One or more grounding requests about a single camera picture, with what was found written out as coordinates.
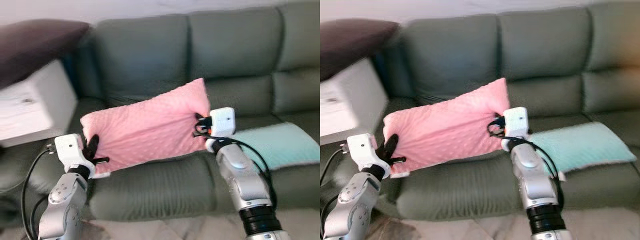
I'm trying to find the light teal pillow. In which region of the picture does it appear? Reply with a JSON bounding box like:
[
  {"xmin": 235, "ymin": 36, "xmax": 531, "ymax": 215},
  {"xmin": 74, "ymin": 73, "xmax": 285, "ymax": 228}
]
[
  {"xmin": 231, "ymin": 122, "xmax": 321, "ymax": 172},
  {"xmin": 527, "ymin": 121, "xmax": 638, "ymax": 174}
]

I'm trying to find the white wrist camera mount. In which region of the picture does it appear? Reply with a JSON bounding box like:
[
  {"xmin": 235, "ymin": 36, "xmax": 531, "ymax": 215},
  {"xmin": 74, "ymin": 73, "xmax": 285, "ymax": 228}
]
[
  {"xmin": 53, "ymin": 133, "xmax": 96, "ymax": 173},
  {"xmin": 205, "ymin": 107, "xmax": 237, "ymax": 153},
  {"xmin": 501, "ymin": 106, "xmax": 530, "ymax": 151},
  {"xmin": 346, "ymin": 132, "xmax": 391, "ymax": 173}
]

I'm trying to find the dark brown pillow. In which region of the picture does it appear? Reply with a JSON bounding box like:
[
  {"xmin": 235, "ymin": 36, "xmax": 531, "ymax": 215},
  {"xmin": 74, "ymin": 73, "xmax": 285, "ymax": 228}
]
[
  {"xmin": 320, "ymin": 19, "xmax": 401, "ymax": 83},
  {"xmin": 0, "ymin": 19, "xmax": 92, "ymax": 91}
]

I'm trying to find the white box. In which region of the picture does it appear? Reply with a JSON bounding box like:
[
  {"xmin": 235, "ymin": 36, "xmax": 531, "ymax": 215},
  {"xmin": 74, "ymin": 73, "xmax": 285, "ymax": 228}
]
[
  {"xmin": 0, "ymin": 59, "xmax": 79, "ymax": 149},
  {"xmin": 320, "ymin": 57, "xmax": 390, "ymax": 146}
]

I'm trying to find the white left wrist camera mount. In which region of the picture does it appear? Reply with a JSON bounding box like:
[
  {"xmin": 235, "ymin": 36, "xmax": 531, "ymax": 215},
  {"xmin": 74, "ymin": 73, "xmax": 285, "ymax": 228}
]
[
  {"xmin": 346, "ymin": 132, "xmax": 391, "ymax": 173},
  {"xmin": 53, "ymin": 133, "xmax": 96, "ymax": 173}
]

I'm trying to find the grey-green leather sofa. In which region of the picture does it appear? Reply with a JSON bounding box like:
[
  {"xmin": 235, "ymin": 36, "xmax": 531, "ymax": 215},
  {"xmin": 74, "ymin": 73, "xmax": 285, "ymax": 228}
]
[
  {"xmin": 0, "ymin": 0, "xmax": 321, "ymax": 223},
  {"xmin": 320, "ymin": 0, "xmax": 640, "ymax": 221}
]

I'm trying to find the pink dotted pillow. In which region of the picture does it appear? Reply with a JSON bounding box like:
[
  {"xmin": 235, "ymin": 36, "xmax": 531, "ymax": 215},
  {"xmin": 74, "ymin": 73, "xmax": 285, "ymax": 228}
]
[
  {"xmin": 382, "ymin": 77, "xmax": 512, "ymax": 178},
  {"xmin": 80, "ymin": 77, "xmax": 212, "ymax": 179}
]

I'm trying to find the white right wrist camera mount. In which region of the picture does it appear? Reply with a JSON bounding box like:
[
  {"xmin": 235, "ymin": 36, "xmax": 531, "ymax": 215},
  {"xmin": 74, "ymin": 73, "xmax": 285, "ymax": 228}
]
[
  {"xmin": 501, "ymin": 106, "xmax": 530, "ymax": 151},
  {"xmin": 205, "ymin": 107, "xmax": 237, "ymax": 153}
]

